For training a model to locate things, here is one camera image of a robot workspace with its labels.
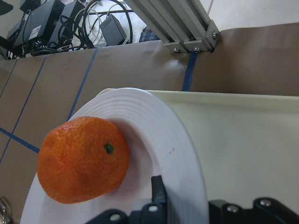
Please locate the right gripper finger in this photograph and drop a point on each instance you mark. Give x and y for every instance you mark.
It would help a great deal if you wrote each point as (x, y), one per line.
(159, 195)

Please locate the white round plate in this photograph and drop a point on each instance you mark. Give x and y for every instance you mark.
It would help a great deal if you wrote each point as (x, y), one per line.
(159, 145)

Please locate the orange fruit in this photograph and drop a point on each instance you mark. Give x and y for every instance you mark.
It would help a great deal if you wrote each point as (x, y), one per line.
(82, 159)

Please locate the cream bear tray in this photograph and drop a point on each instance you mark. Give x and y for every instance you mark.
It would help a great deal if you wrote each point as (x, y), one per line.
(248, 149)

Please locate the black power brick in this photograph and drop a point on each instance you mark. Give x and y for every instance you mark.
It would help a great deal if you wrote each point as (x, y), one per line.
(112, 31)

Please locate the black computer box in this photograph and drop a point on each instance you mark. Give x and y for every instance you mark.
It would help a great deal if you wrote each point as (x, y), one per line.
(38, 25)

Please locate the aluminium frame post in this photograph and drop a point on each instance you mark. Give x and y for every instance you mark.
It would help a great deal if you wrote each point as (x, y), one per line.
(182, 25)

